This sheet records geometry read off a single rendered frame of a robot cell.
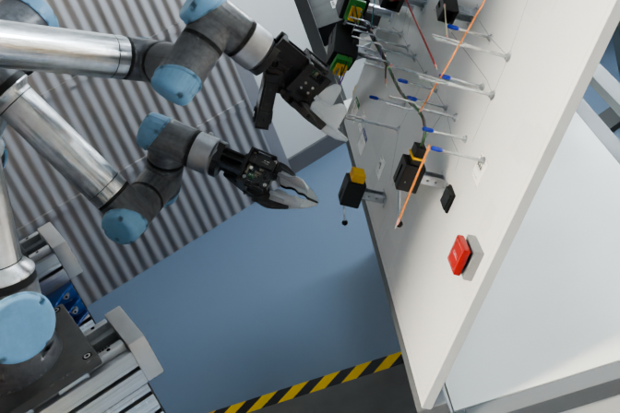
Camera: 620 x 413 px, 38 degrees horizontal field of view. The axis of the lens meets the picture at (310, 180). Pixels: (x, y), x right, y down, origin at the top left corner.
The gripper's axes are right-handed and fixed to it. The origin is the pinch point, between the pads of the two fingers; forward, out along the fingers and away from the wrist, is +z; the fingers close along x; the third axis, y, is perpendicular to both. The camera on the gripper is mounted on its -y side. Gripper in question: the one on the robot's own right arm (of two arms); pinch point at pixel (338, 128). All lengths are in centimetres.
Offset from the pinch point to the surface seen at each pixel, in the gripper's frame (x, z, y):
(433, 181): -1.2, 21.0, 3.9
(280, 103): 230, 72, -80
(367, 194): 26.8, 28.7, -16.4
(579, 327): -17, 57, 4
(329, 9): 109, 19, -7
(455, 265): -27.2, 20.1, 2.5
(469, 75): 9.6, 15.6, 21.5
